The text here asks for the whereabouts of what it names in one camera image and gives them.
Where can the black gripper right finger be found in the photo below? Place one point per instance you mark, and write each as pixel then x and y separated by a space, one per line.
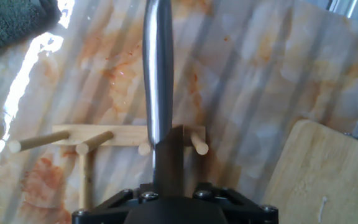
pixel 210 191

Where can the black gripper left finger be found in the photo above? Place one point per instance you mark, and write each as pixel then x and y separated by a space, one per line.
pixel 141 191

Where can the steel kitchen cleaver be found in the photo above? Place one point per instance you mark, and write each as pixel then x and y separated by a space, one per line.
pixel 158 77

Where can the wooden peg rack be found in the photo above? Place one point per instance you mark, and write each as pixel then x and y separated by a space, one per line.
pixel 126 135

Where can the wooden cutting board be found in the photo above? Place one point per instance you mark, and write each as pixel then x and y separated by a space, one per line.
pixel 322 180

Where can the thin pale peel sliver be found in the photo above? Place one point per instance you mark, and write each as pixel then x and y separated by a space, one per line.
pixel 322 208

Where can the orange marble pattern mat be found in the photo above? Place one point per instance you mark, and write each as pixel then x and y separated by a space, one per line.
pixel 244 77

